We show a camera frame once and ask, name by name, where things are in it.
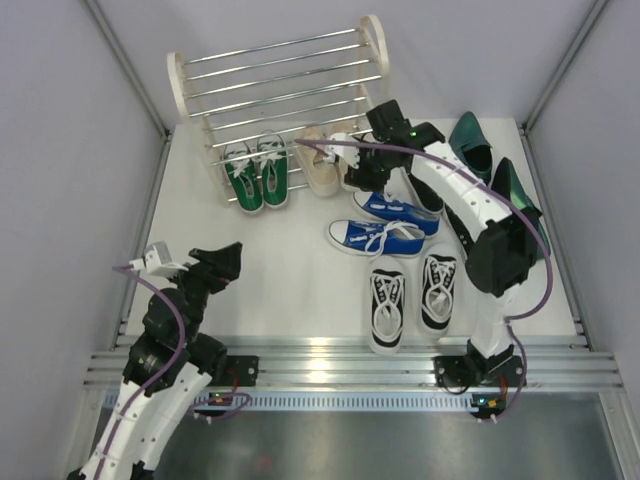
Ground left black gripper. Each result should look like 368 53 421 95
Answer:
163 242 242 343

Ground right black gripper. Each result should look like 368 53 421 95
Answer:
344 140 399 196

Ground blue sneaker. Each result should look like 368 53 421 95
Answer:
326 220 426 258
352 191 440 237

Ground beige lace sneaker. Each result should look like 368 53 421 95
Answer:
324 122 361 192
295 143 340 197

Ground green sneaker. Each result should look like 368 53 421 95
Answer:
223 142 263 214
256 130 289 209

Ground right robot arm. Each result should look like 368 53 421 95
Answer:
321 100 549 395

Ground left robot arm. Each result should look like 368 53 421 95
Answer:
68 242 243 479

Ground teal heel shoe upper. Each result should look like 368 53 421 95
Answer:
449 111 493 185

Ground teal heel shoe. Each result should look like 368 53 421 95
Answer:
449 111 493 185
490 157 544 267

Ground white metal shoe rack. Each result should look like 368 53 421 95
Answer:
166 15 391 207

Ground teal heel shoe lower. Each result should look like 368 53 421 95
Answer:
490 157 544 267

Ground black sneaker upper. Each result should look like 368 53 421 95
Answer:
403 170 444 215

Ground black sneaker lower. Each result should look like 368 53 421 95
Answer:
444 205 475 261

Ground black white sneaker left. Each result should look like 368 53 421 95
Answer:
367 256 406 355

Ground black white sneaker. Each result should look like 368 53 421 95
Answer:
367 256 406 355
420 254 457 335

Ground black white sneaker right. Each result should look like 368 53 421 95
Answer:
420 254 457 335

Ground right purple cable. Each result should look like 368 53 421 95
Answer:
294 139 555 421

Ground purple cable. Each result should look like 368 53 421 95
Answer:
92 264 251 480
294 139 555 421

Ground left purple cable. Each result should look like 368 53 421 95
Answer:
92 264 251 480

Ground aluminium mounting rail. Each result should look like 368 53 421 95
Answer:
83 335 621 392

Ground perforated cable tray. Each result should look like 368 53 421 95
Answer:
102 389 481 412

